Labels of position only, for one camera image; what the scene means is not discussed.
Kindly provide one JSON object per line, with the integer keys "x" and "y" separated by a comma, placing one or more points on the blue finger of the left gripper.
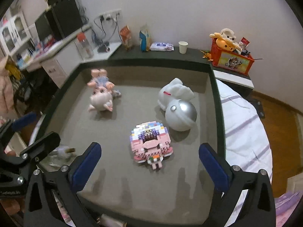
{"x": 40, "y": 149}
{"x": 22, "y": 122}

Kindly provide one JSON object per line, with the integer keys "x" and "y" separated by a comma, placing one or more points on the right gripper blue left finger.
{"x": 83, "y": 166}

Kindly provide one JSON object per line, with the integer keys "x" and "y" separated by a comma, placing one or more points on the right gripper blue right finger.
{"x": 218, "y": 168}

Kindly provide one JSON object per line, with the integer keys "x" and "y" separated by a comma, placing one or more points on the pink block-built toy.
{"x": 150, "y": 143}

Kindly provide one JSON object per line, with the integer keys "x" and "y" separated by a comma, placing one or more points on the white astronaut figurine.
{"x": 175, "y": 100}

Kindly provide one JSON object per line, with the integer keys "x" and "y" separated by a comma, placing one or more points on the pink pig doll figurine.
{"x": 103, "y": 93}

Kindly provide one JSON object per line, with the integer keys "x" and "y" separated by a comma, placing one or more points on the pink jacket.
{"x": 6, "y": 98}

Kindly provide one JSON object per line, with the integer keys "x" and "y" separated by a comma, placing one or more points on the white striped quilted tablecloth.
{"x": 247, "y": 144}

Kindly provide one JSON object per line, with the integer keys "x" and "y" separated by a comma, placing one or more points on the white desk with drawers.
{"x": 60, "y": 60}

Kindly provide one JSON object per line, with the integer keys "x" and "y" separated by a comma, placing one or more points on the pink bedsheet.
{"x": 285, "y": 206}

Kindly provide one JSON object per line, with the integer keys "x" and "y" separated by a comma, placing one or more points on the black square floor stand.
{"x": 259, "y": 108}

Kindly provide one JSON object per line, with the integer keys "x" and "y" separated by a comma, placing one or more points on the pink box with black rim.
{"x": 149, "y": 174}

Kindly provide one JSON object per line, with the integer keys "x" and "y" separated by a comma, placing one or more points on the white glass-door cabinet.
{"x": 14, "y": 34}

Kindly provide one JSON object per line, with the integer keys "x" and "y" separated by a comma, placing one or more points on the clear bottle red cap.
{"x": 84, "y": 47}

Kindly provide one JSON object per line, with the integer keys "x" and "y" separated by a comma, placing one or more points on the black computer monitor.
{"x": 43, "y": 28}

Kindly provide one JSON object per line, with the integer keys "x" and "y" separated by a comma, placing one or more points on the orange toy storage crate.
{"x": 230, "y": 60}

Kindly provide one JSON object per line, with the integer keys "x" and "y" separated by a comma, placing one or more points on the yellow plush toy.
{"x": 225, "y": 42}

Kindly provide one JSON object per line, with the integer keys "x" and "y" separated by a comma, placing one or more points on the white paper cup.
{"x": 183, "y": 47}

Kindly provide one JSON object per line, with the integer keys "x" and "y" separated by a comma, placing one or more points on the wet wipes pack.
{"x": 161, "y": 47}

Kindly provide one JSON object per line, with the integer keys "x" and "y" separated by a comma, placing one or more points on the orange snack bag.
{"x": 126, "y": 37}

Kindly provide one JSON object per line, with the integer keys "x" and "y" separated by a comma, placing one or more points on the blue white snack bag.
{"x": 145, "y": 39}

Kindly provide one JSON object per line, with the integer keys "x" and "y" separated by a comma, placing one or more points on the white wall power strip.
{"x": 111, "y": 14}

